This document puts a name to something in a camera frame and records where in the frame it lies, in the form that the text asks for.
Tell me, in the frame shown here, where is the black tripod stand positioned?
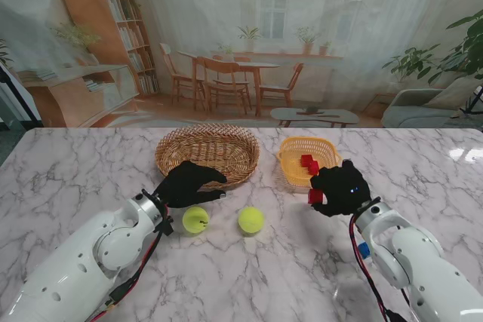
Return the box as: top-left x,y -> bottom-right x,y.
458,86 -> 483,123

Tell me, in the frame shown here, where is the printed room scene backdrop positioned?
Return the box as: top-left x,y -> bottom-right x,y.
0,0 -> 483,129

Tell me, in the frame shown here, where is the woven wicker oval basket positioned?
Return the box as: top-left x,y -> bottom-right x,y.
155,123 -> 260,189

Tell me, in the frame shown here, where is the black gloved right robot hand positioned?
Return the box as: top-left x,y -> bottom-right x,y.
309,159 -> 380,218

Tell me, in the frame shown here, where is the yellow tennis ball black logo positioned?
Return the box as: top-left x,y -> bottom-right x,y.
182,207 -> 211,238

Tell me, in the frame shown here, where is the plain yellow tennis ball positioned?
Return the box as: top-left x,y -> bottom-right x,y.
237,206 -> 265,236

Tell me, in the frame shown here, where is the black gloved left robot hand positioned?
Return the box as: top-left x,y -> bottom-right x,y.
152,161 -> 228,210

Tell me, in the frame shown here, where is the red black right arm cable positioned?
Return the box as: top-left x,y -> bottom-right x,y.
349,214 -> 408,322

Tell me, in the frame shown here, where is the red black arm cable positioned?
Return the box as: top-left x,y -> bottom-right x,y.
349,214 -> 408,322
85,204 -> 173,322

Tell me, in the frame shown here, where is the yellow plastic mesh basket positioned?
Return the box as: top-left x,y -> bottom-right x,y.
276,136 -> 343,187

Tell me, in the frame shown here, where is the red black left arm cable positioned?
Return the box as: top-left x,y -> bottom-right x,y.
85,204 -> 173,322

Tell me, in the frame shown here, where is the black metal frame post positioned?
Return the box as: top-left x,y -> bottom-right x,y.
0,63 -> 41,127

